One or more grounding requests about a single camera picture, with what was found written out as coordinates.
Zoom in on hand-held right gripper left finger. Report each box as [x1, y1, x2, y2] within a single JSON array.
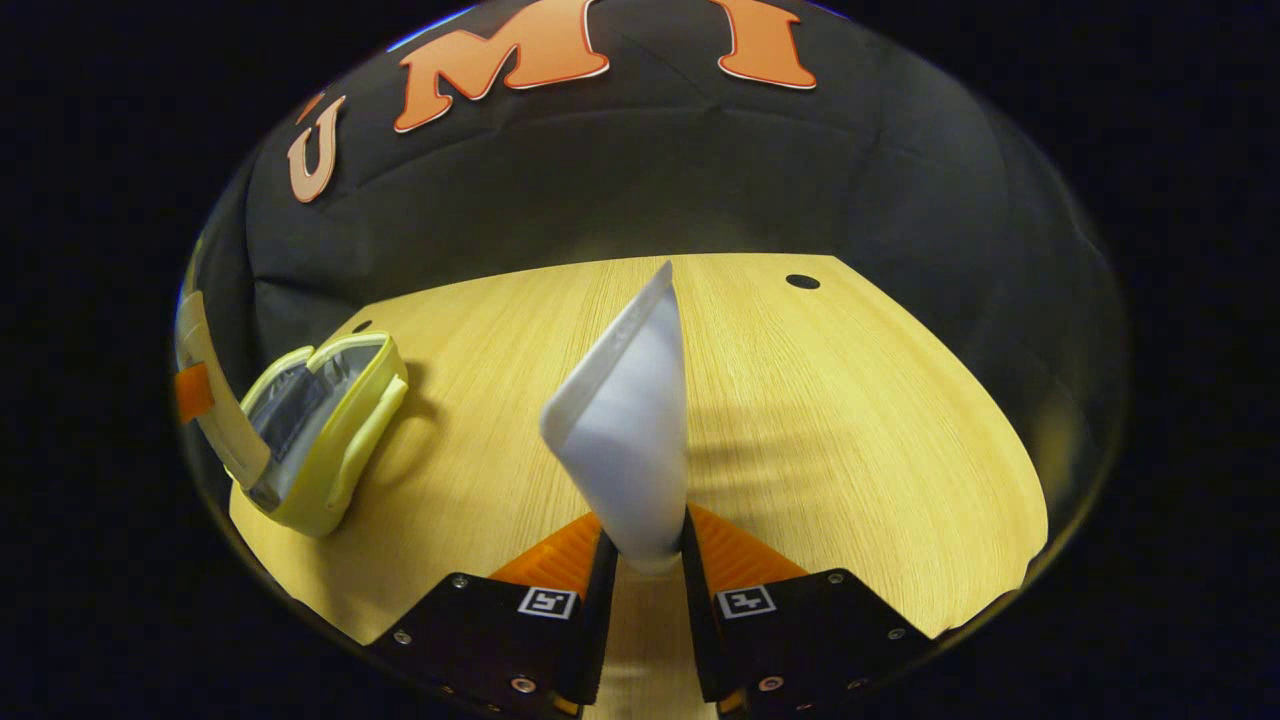
[[363, 512, 620, 719]]

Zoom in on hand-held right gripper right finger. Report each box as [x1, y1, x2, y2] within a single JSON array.
[[681, 504, 938, 719]]

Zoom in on white squeeze tube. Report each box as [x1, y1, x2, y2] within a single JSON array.
[[539, 260, 692, 577]]

